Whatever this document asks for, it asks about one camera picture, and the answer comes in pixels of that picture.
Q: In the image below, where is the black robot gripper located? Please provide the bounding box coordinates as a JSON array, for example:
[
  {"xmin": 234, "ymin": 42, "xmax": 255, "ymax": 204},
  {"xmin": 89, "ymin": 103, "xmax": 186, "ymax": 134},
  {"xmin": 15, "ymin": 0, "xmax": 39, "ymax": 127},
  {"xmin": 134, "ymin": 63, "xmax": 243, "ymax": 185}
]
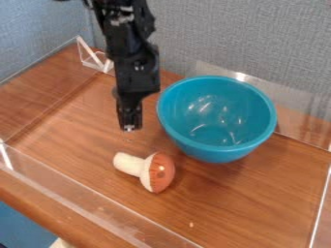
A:
[{"xmin": 109, "ymin": 43, "xmax": 160, "ymax": 132}]

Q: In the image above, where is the brown and white toy mushroom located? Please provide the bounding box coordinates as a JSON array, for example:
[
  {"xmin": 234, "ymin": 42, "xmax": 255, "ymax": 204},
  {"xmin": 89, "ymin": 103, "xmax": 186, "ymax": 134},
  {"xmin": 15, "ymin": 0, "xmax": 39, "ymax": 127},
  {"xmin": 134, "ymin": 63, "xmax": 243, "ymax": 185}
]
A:
[{"xmin": 112, "ymin": 152, "xmax": 176, "ymax": 194}]

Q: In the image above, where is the blue plastic bowl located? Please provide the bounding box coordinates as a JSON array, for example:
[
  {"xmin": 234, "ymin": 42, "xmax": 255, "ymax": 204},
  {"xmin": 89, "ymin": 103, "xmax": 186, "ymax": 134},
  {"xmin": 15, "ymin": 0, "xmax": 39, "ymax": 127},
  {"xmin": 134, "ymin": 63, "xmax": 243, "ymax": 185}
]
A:
[{"xmin": 156, "ymin": 76, "xmax": 276, "ymax": 164}]

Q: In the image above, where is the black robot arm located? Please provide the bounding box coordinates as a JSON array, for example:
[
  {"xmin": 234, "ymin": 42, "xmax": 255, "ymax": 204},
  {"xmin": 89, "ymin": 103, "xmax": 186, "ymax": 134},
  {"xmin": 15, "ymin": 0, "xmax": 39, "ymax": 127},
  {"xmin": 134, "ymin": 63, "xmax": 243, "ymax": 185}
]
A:
[{"xmin": 80, "ymin": 0, "xmax": 160, "ymax": 132}]

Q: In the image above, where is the clear acrylic front barrier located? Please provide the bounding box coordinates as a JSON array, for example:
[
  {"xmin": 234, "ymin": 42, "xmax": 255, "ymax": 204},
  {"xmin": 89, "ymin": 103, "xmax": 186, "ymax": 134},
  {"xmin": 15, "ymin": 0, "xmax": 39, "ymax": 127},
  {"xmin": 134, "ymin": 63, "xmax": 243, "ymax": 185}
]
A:
[{"xmin": 0, "ymin": 140, "xmax": 203, "ymax": 248}]

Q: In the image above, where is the clear acrylic barrier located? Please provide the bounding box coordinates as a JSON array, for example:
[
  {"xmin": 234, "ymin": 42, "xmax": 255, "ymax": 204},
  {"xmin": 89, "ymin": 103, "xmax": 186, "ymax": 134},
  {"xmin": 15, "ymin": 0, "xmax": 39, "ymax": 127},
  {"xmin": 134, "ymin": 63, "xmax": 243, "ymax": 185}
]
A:
[
  {"xmin": 155, "ymin": 60, "xmax": 331, "ymax": 159},
  {"xmin": 0, "ymin": 140, "xmax": 203, "ymax": 248}
]

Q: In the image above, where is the clear acrylic back barrier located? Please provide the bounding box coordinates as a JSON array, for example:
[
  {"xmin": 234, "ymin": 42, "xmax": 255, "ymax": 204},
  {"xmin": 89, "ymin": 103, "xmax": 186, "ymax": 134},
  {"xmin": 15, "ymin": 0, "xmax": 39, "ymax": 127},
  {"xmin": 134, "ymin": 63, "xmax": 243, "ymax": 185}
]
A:
[{"xmin": 155, "ymin": 60, "xmax": 331, "ymax": 159}]

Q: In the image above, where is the clear acrylic corner bracket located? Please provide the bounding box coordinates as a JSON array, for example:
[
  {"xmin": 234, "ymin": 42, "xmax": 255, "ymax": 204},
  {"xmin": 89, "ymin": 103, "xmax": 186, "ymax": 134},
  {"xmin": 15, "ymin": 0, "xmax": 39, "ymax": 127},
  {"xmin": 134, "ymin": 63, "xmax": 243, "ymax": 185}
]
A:
[{"xmin": 76, "ymin": 36, "xmax": 113, "ymax": 75}]

